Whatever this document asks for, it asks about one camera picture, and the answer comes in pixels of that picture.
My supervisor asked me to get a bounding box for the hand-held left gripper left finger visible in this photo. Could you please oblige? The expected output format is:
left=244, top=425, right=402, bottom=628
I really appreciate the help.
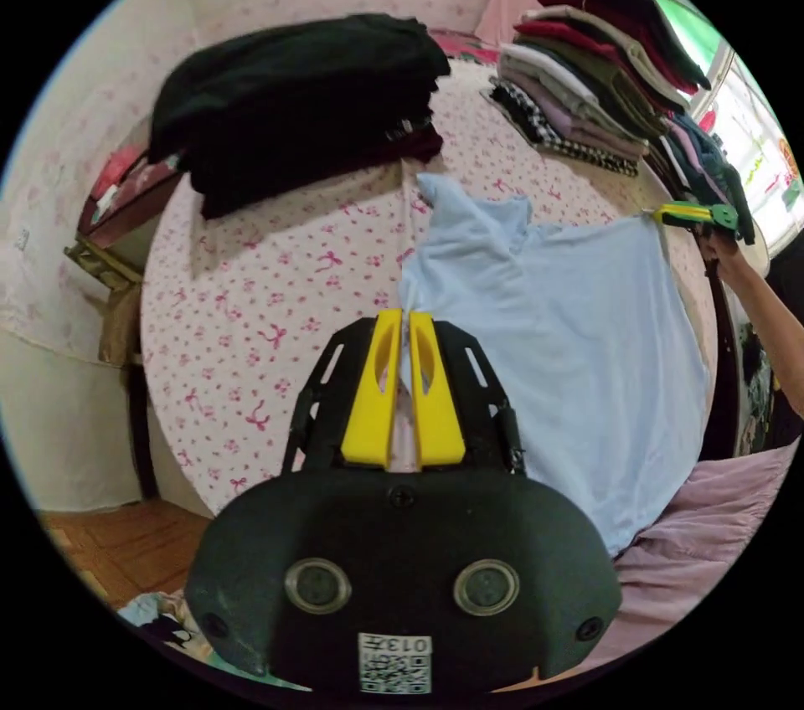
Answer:
left=341, top=308, right=404, bottom=469

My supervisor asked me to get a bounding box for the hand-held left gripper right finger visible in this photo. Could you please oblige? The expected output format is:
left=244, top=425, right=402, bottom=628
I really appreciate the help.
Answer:
left=409, top=311, right=468, bottom=469

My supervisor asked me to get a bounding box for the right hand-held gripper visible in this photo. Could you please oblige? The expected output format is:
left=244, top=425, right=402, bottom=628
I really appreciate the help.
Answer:
left=652, top=203, right=756, bottom=247

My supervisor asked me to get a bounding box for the light blue short sleeve shirt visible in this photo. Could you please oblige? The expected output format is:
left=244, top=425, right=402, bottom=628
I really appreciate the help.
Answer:
left=399, top=172, right=712, bottom=558

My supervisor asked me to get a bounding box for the person's right forearm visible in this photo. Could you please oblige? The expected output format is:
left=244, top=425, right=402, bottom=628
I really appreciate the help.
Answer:
left=720, top=256, right=804, bottom=417

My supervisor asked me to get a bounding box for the person's right hand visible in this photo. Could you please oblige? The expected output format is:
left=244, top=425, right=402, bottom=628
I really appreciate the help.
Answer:
left=698, top=231, right=750, bottom=286

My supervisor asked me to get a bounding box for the heap of grey blue clothes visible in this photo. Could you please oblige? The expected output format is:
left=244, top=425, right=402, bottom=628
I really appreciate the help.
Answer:
left=645, top=111, right=759, bottom=247

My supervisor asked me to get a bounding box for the window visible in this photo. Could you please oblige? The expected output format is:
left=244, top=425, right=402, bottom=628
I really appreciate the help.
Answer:
left=632, top=0, right=804, bottom=260

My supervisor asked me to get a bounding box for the bed with pink printed sheet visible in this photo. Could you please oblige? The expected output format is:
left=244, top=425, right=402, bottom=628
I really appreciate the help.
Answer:
left=140, top=55, right=744, bottom=520

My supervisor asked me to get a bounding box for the pile of colourful folded clothes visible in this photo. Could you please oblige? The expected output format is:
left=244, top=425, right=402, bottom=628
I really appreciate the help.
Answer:
left=479, top=0, right=714, bottom=178

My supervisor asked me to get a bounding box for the person's body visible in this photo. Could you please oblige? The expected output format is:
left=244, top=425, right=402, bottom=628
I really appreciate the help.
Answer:
left=738, top=248, right=804, bottom=461

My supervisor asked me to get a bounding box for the pink pillow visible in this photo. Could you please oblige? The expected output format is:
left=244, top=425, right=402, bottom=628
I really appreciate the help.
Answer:
left=473, top=0, right=555, bottom=48

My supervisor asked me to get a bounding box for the lilac blanket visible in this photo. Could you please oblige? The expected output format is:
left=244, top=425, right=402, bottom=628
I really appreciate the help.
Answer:
left=564, top=445, right=800, bottom=683

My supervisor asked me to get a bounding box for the light printed cloth heap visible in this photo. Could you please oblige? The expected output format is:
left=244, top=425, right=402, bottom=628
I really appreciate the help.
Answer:
left=117, top=589, right=216, bottom=662

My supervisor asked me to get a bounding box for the dark red wooden bedside cabinet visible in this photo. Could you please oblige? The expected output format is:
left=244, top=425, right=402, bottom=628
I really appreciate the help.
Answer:
left=62, top=116, right=191, bottom=367

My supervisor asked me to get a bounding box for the pile of dark clothes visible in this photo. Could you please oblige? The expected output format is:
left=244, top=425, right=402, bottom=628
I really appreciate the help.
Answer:
left=147, top=13, right=453, bottom=221

